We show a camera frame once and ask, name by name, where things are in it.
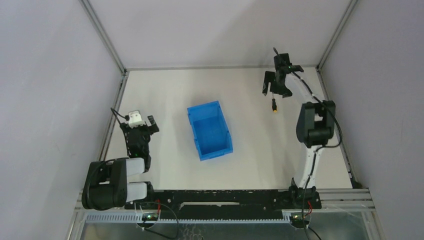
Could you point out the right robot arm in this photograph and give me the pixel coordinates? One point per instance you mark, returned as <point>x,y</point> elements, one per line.
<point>314,128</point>

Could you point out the right controller board with cables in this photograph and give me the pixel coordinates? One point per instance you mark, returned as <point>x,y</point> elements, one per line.
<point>303,220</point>

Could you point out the black yellow screwdriver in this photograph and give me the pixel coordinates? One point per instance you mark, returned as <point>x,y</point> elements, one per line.
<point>274,105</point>

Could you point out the controller board with cables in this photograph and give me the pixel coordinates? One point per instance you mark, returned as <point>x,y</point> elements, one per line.
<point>148,220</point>
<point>303,220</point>

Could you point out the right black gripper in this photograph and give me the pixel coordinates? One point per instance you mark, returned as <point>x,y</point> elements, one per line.
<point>270,77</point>

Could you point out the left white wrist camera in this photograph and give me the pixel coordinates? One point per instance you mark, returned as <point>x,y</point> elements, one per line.
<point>135,119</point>

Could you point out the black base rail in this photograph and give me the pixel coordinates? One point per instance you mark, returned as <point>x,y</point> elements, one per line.
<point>265,204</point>

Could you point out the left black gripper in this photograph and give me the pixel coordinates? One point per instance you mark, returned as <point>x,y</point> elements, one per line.
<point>139,129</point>

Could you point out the left controller board with cables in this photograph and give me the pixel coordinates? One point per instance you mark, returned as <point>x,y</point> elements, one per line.
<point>148,220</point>

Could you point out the blue plastic bin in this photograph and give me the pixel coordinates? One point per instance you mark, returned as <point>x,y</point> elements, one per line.
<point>211,134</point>

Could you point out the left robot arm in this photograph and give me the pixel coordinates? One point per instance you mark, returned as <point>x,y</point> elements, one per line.
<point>106,185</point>

